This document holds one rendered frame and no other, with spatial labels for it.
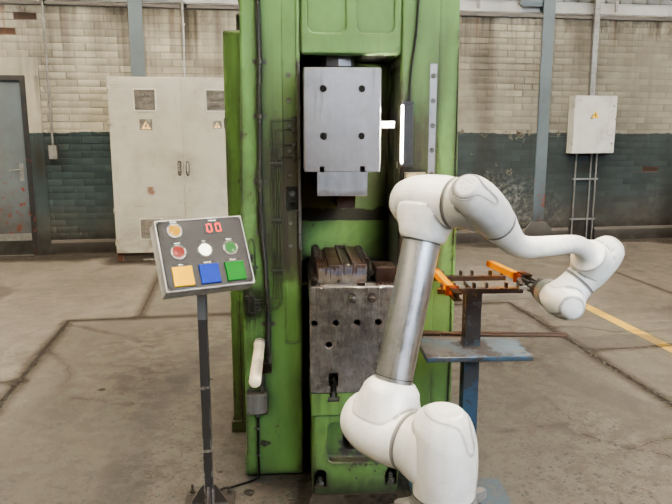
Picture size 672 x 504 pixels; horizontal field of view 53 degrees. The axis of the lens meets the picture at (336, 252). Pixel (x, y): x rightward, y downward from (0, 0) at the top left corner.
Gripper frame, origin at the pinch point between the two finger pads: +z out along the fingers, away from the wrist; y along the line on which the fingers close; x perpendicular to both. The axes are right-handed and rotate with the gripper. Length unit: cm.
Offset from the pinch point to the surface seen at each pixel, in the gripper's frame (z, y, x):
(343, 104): 39, -61, 62
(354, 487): 36, -56, -97
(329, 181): 39, -66, 32
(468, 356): 7.8, -16.7, -30.6
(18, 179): 608, -405, 2
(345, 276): 40, -60, -6
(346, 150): 39, -59, 44
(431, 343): 23.7, -27.1, -30.3
